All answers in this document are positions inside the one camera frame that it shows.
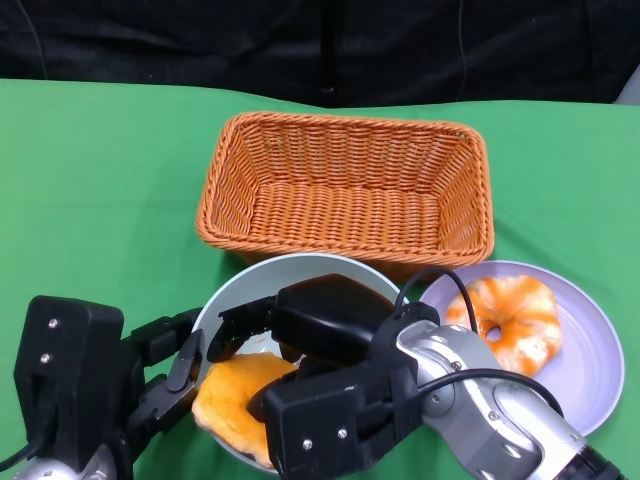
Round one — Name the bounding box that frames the pale grey-green bowl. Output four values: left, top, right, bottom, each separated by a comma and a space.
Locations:
192, 253, 410, 472

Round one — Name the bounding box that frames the thin hanging wire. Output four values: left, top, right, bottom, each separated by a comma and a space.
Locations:
17, 0, 51, 80
455, 0, 469, 102

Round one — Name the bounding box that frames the black backdrop curtain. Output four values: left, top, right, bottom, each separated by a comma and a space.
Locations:
0, 0, 640, 109

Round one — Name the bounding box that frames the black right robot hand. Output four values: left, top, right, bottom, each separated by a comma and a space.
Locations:
206, 272, 401, 425

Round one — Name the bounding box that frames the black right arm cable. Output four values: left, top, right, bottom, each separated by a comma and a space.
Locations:
393, 266, 567, 422

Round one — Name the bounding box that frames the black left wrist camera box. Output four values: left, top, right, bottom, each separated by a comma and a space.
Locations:
13, 294, 126, 452

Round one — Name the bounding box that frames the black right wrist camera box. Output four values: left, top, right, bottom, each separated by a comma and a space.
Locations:
262, 383, 402, 480

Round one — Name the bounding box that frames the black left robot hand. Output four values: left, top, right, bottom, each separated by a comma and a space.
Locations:
121, 307, 209, 452

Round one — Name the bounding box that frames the orange wicker basket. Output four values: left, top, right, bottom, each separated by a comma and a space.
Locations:
195, 110, 496, 282

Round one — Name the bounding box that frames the lavender plate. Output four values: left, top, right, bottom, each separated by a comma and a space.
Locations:
417, 259, 626, 437

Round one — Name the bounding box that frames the green table cloth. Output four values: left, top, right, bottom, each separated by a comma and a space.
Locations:
0, 77, 640, 480

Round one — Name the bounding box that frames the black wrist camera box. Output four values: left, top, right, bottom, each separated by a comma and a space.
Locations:
262, 383, 402, 480
13, 294, 126, 452

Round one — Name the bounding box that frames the large plain orange donut bread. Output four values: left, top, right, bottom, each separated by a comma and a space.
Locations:
192, 351, 302, 460

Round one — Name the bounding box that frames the orange white swirl donut bread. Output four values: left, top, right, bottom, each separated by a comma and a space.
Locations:
444, 273, 564, 376

